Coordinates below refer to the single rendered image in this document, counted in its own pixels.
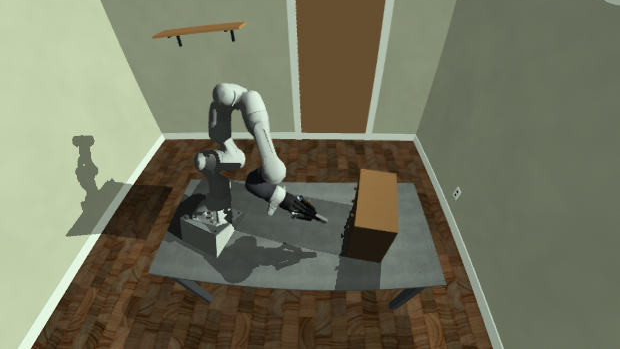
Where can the brown chest of drawers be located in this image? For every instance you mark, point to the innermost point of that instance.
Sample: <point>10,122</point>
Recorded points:
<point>376,221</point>

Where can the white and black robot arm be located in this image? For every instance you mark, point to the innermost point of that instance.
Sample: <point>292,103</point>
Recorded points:
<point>217,205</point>

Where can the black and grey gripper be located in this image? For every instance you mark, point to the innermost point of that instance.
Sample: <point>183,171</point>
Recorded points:
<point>294,209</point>

